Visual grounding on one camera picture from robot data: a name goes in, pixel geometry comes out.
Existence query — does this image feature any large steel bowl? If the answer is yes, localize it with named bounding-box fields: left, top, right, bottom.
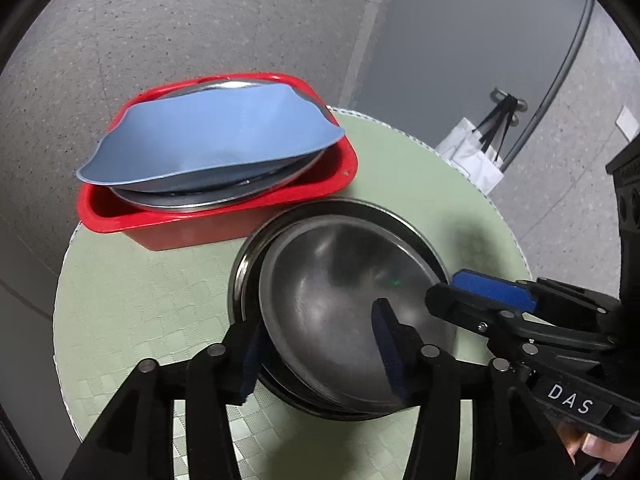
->
left=228, top=198, right=450, bottom=422

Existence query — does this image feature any small steel bowl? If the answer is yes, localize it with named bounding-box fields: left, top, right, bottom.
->
left=259, top=214, right=456, bottom=416

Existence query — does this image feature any person's right hand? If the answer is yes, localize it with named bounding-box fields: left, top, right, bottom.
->
left=556, top=422, right=639, bottom=477

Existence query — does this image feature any white tote bag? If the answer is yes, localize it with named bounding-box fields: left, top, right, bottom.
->
left=435, top=100, right=516, bottom=195

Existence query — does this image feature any red plastic basket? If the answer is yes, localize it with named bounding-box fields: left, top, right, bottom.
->
left=77, top=73, right=358, bottom=250

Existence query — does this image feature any steel plate in basket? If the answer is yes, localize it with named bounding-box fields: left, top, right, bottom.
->
left=111, top=79, right=333, bottom=212

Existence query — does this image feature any blue plate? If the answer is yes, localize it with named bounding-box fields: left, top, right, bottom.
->
left=77, top=84, right=344, bottom=192

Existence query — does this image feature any metal door handle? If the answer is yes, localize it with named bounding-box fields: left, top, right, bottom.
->
left=491, top=88, right=528, bottom=113

